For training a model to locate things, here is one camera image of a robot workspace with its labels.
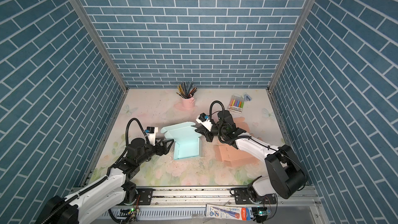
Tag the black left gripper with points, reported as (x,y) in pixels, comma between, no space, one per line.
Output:
(165,151)

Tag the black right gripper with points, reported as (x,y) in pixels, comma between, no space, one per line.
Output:
(207,134)

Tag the light blue paper box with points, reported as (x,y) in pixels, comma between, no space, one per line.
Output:
(187,140)

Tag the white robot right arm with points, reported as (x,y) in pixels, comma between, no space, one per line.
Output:
(286,175)

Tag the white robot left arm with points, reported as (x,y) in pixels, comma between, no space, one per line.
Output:
(116,187)

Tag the pink flat paper box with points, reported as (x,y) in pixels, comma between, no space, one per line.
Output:
(232,157)

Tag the white toothpaste style box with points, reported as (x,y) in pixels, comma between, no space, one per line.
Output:
(228,212)

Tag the pink metal pencil bucket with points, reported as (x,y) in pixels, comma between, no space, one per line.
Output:
(188,104)

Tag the pack of coloured markers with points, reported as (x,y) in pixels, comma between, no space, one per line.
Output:
(236,104)

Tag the bundle of coloured pencils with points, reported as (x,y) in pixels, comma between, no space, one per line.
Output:
(186,90)

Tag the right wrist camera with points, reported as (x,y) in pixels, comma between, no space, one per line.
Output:
(205,121)

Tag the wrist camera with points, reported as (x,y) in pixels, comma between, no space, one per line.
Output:
(205,121)
(151,135)

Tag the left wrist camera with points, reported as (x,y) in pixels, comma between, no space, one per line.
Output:
(151,135)

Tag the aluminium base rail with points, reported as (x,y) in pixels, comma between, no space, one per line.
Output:
(199,196)

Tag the left aluminium corner post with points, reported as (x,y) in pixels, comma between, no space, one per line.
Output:
(87,23)

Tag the aluminium corner post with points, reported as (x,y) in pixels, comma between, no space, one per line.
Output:
(292,40)
(87,23)

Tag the right aluminium corner post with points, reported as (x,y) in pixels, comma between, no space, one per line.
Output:
(292,40)

